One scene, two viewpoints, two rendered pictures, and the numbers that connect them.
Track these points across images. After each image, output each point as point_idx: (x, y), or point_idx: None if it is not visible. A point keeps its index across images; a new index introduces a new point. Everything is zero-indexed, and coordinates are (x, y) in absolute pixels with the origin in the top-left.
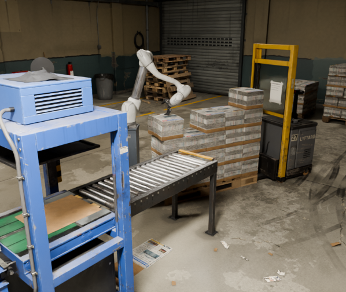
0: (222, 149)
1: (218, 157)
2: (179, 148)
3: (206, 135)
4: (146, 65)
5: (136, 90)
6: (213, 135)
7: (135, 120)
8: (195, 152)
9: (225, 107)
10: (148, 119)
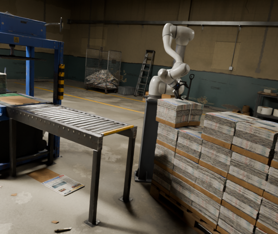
0: (220, 177)
1: (214, 186)
2: (169, 139)
3: (201, 141)
4: None
5: (172, 68)
6: (210, 146)
7: (154, 94)
8: (185, 156)
9: None
10: None
